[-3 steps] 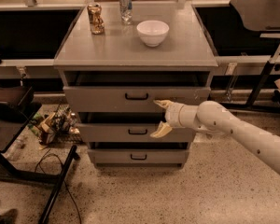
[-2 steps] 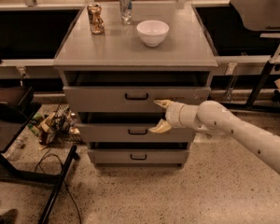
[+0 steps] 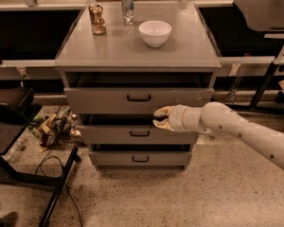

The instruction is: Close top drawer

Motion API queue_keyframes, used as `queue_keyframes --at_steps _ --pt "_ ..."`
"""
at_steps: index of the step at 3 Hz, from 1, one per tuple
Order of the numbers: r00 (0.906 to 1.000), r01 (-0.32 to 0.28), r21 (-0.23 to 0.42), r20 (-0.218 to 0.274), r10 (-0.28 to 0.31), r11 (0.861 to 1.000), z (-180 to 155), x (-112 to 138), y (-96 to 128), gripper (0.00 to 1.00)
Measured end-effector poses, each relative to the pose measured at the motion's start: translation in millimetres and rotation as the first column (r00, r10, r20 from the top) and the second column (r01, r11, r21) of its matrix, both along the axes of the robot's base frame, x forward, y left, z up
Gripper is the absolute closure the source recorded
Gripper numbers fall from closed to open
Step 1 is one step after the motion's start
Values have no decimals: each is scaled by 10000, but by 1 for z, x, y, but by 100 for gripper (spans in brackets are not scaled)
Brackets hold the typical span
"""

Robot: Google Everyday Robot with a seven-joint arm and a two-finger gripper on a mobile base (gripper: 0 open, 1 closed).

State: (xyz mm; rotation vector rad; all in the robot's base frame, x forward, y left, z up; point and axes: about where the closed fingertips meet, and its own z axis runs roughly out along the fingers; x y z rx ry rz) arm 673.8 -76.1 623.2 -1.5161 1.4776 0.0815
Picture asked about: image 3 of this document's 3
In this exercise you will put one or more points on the white ceramic bowl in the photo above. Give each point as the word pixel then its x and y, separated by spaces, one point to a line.
pixel 155 33

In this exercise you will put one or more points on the crushed gold can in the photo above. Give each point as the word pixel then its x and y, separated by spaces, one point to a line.
pixel 97 21

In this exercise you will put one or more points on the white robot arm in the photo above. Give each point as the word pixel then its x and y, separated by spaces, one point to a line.
pixel 216 118

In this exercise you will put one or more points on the grey bottom drawer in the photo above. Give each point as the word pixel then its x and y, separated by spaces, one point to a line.
pixel 156 155

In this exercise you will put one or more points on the black table left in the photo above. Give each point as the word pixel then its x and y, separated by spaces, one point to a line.
pixel 16 112

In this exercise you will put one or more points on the grey drawer cabinet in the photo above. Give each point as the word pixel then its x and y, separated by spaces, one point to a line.
pixel 121 48

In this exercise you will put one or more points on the dark table right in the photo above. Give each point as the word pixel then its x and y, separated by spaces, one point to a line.
pixel 249 37

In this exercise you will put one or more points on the silver blue drink can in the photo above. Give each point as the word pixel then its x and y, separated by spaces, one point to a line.
pixel 128 12

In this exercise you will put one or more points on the grey middle drawer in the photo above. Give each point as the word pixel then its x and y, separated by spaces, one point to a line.
pixel 129 129

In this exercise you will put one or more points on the grey top drawer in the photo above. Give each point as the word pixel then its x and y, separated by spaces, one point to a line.
pixel 135 92

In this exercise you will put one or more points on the grey drawer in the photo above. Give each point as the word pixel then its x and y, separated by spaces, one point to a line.
pixel 129 129
pixel 156 155
pixel 135 92

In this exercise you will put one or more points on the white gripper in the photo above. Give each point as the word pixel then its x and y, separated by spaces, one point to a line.
pixel 178 118

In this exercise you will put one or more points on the clear plastic bottle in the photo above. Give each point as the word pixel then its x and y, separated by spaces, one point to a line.
pixel 15 152

